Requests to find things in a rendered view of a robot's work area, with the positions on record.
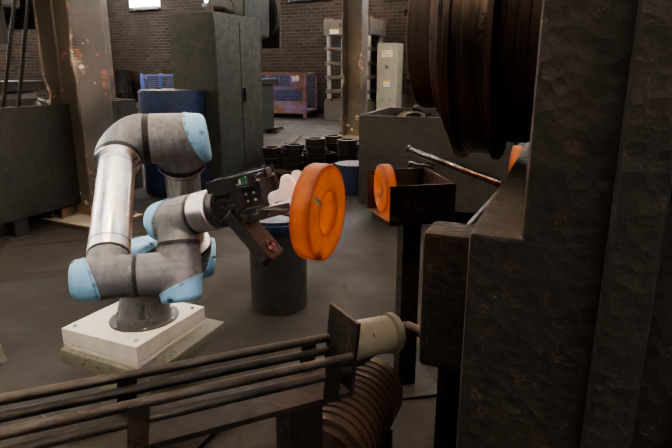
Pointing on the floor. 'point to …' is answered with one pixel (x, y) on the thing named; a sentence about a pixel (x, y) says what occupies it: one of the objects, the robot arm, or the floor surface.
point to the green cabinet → (223, 83)
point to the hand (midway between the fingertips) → (318, 199)
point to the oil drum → (191, 99)
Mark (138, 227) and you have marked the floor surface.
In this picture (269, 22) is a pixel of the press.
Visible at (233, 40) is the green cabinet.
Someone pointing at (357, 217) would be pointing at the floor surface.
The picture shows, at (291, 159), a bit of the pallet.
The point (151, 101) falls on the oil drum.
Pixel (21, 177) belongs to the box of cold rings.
